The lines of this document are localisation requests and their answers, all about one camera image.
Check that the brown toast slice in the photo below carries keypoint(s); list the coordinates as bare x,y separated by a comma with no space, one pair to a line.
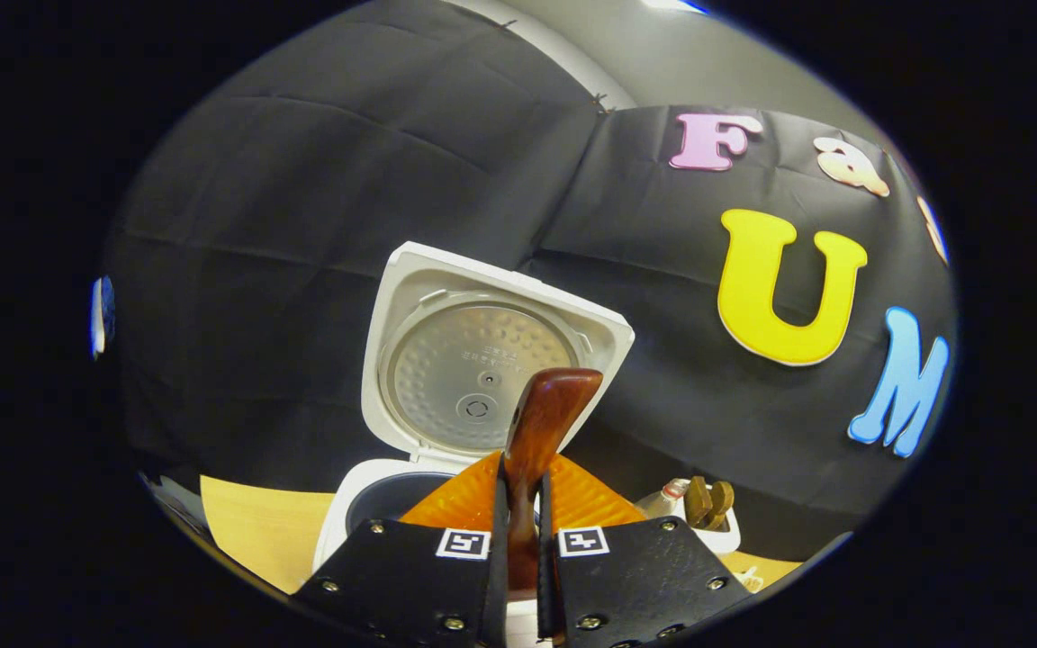
697,502
722,504

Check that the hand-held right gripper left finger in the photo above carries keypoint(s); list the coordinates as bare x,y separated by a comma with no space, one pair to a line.
497,585

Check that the cream toaster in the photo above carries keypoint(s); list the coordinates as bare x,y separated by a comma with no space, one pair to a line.
721,540

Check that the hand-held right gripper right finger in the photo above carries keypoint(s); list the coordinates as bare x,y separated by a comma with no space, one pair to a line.
547,585

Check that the brown wooden spoon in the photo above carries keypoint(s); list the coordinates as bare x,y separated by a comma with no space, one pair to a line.
545,414

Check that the black backdrop cloth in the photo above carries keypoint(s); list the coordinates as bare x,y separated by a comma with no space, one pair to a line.
257,225

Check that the white rice cooker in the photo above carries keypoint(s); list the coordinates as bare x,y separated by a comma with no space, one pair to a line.
410,274

